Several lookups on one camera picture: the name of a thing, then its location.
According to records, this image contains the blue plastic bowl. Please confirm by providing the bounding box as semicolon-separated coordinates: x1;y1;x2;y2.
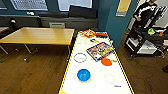
76;68;92;83

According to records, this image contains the green yellow object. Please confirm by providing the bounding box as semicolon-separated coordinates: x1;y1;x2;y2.
148;28;156;35

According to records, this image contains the small yellow black object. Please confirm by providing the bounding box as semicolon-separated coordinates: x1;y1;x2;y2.
89;38;101;44

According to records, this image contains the orange game box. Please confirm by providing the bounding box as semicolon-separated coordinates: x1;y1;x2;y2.
81;29;98;39

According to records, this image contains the red flat object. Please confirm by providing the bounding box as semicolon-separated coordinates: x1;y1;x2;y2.
94;31;110;38

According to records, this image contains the wooden square table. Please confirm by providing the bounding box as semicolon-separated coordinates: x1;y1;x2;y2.
0;26;76;63

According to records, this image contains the small white ledge object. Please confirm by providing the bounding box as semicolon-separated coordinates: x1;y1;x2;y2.
26;11;35;16

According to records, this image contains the round bowl blue rim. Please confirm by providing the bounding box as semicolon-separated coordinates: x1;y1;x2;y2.
73;52;88;64

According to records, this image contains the yellow wall sign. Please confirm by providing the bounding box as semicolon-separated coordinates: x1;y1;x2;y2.
115;0;132;18

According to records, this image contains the white glowing table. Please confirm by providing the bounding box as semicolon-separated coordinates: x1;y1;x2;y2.
57;30;136;94

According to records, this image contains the person in black shirt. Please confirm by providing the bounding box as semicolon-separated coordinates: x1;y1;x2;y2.
132;0;158;30

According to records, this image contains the colourful board game box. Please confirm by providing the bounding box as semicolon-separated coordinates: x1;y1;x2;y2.
86;41;116;63

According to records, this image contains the black wheeled cart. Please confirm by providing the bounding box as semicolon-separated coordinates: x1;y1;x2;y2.
124;25;168;58

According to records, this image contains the small orange object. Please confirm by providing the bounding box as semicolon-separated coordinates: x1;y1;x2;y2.
158;31;165;37

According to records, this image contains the bright wall window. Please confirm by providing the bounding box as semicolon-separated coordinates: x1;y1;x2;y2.
0;0;8;10
57;0;94;12
9;0;50;12

